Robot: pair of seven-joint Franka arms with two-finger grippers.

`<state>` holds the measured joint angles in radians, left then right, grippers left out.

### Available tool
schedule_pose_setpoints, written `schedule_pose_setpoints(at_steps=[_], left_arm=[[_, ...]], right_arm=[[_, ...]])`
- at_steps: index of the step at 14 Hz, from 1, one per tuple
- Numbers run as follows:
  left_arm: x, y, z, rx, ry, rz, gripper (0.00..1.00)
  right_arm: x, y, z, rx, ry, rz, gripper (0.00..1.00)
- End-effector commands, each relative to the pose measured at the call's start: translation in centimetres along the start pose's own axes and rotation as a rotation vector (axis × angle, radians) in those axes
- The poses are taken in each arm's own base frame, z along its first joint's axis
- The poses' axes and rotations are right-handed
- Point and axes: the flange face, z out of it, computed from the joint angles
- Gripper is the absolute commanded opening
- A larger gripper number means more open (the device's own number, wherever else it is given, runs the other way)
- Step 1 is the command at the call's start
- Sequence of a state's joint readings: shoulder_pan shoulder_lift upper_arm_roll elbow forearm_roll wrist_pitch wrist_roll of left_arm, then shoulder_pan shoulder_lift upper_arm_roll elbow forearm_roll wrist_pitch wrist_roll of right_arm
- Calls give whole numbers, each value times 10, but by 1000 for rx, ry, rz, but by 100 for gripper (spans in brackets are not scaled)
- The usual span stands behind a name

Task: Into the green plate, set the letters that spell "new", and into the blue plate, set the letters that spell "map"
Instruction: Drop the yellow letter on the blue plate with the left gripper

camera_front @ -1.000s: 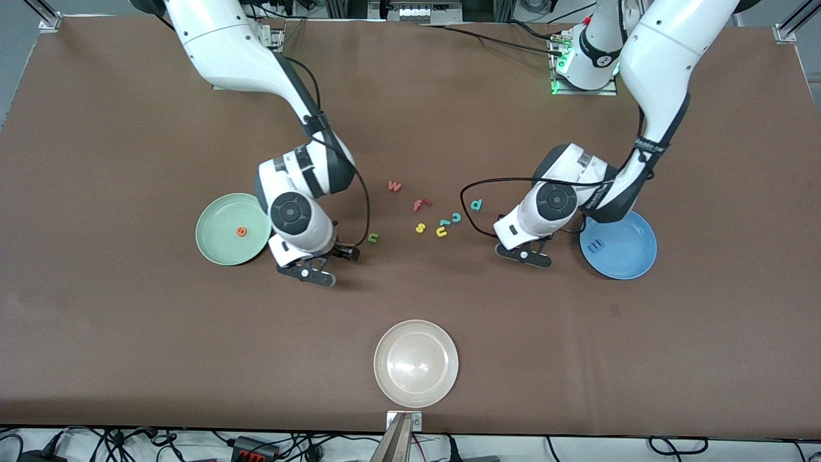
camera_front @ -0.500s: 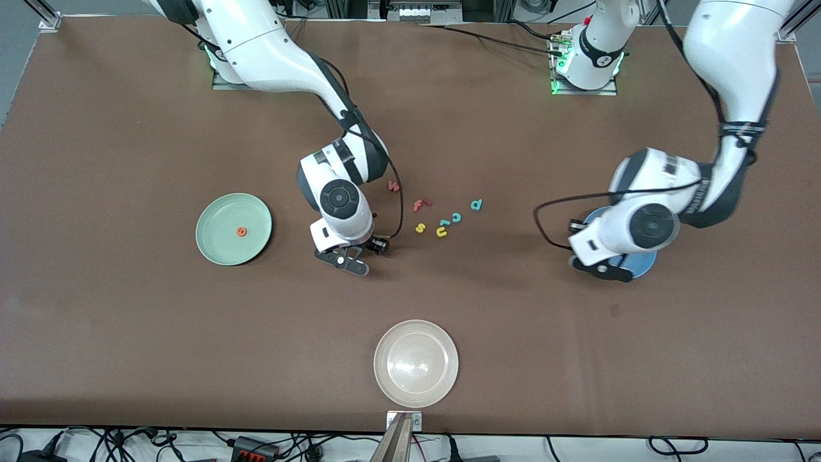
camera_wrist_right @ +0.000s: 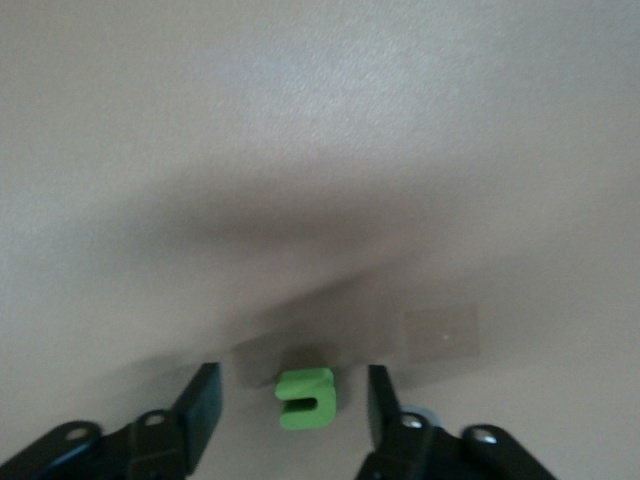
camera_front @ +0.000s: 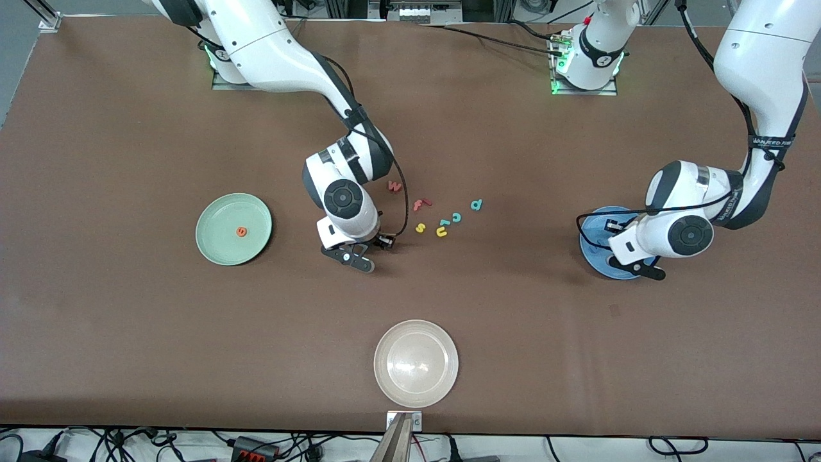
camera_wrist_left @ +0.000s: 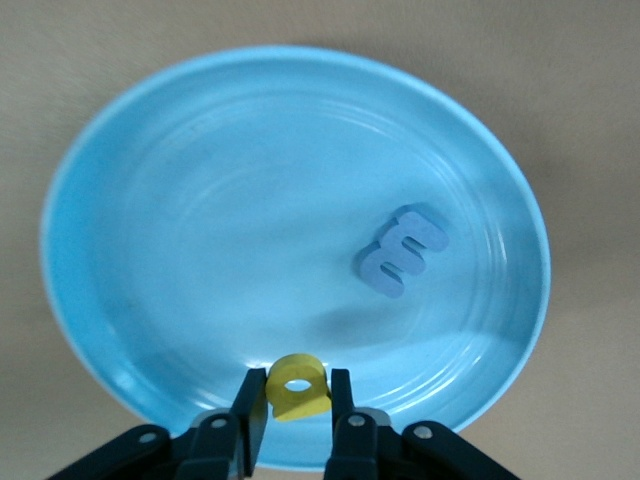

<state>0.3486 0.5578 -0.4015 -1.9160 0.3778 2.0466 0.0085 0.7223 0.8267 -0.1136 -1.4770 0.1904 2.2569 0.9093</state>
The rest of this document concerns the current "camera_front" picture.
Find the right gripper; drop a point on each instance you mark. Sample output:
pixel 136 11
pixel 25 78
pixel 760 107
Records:
pixel 374 239

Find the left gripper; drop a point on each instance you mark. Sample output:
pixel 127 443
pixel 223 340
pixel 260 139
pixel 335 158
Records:
pixel 617 226

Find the red letter w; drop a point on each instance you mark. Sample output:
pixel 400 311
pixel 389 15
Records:
pixel 395 187

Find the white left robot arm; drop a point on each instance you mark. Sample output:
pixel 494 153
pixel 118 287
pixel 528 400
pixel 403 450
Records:
pixel 763 58

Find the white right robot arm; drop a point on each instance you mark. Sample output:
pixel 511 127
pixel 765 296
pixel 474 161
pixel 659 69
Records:
pixel 269 51

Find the blue plate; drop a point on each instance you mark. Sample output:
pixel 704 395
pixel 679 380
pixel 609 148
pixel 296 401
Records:
pixel 593 262

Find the translucent white plate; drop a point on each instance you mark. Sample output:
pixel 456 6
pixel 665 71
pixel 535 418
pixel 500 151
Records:
pixel 416 363

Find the green plate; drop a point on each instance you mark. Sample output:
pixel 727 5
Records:
pixel 224 247

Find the black plug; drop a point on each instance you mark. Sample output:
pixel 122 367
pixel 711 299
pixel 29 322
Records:
pixel 453 452

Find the silver electronics box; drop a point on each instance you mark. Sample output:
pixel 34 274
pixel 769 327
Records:
pixel 417 13

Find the black orange power strip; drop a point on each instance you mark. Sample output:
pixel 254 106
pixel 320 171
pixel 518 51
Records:
pixel 247 444

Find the black power adapter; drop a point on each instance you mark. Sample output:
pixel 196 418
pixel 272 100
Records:
pixel 38 457

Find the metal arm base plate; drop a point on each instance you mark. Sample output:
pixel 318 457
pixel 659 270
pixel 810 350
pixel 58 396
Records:
pixel 224 85
pixel 606 92

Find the silver pole bracket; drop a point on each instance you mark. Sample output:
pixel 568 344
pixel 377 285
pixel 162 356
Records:
pixel 417 420

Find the metal camera pole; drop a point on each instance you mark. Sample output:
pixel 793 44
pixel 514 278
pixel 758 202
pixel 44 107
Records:
pixel 394 443

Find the metal table corner bracket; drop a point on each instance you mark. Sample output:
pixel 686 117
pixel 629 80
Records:
pixel 50 24

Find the aluminium frame strut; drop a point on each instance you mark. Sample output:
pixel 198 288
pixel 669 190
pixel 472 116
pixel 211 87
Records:
pixel 40 8

